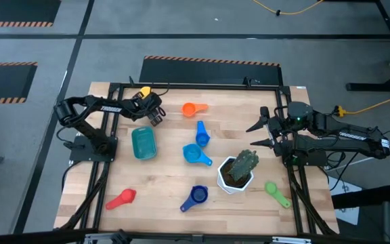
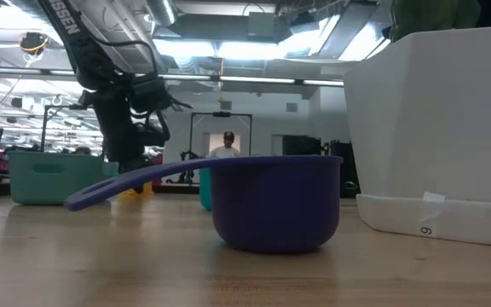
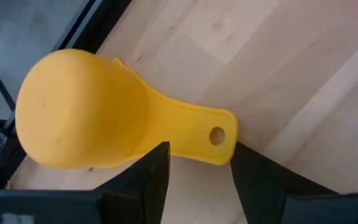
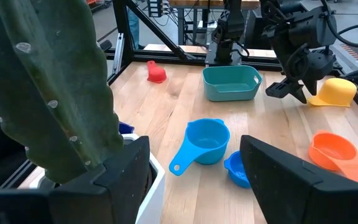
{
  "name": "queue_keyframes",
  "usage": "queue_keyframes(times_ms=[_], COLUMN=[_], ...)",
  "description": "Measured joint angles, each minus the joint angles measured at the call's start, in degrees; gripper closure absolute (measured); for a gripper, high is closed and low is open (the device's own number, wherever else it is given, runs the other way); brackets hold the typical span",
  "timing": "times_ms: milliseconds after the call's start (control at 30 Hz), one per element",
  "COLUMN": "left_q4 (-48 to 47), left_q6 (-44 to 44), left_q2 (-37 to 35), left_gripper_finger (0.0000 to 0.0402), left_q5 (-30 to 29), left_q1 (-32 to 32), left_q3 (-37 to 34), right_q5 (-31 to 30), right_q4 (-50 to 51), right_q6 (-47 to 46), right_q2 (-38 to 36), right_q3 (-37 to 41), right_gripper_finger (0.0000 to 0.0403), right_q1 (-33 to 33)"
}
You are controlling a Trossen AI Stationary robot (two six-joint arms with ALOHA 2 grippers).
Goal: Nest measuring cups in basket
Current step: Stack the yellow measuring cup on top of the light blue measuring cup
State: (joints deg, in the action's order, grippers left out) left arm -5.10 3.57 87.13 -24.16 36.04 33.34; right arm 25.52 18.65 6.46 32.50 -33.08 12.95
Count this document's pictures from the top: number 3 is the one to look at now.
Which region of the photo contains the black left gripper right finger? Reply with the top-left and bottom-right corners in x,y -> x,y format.
230,142 -> 338,224

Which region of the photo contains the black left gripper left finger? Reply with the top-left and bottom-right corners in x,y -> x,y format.
94,141 -> 171,224

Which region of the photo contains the yellow measuring cup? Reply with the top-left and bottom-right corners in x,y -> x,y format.
14,49 -> 239,170

